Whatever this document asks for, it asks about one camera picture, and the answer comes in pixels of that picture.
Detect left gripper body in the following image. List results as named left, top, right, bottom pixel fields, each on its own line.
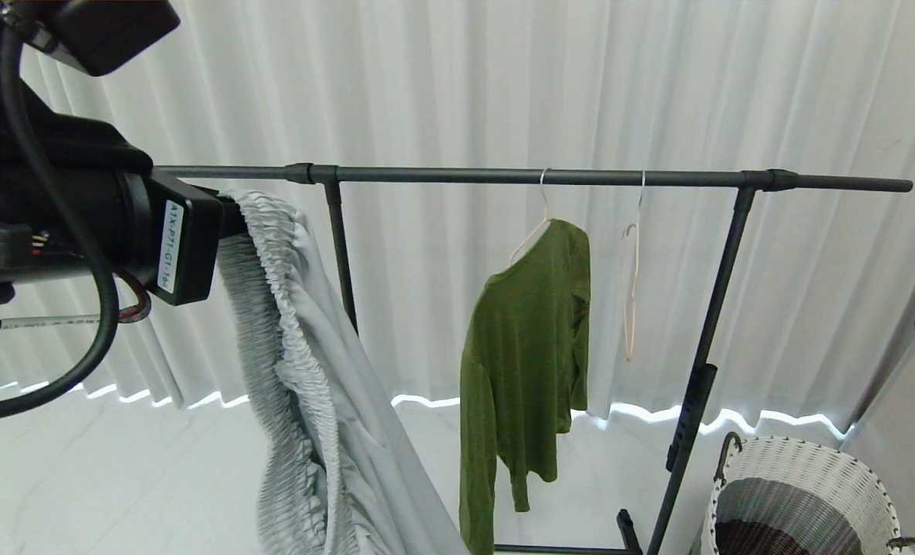
left=0, top=166, right=224, bottom=306

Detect pale grey shorts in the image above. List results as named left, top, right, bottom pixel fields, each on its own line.
left=217, top=189, right=471, bottom=555

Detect pink clothes hanger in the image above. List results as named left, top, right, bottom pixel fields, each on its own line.
left=621, top=170, right=648, bottom=362
left=508, top=168, right=557, bottom=268

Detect green long-sleeved shirt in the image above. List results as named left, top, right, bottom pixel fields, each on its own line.
left=458, top=218, right=591, bottom=555

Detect white laundry basket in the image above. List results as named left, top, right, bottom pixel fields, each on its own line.
left=702, top=432, right=915, bottom=555

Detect black clothes rack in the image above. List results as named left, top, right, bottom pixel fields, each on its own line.
left=153, top=162, right=914, bottom=555

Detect white curtain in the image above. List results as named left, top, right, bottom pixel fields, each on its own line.
left=0, top=0, right=915, bottom=434

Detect black cable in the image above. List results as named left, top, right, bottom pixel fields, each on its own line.
left=0, top=23, right=121, bottom=423

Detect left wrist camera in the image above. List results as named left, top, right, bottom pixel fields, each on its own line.
left=10, top=0, right=181, bottom=78

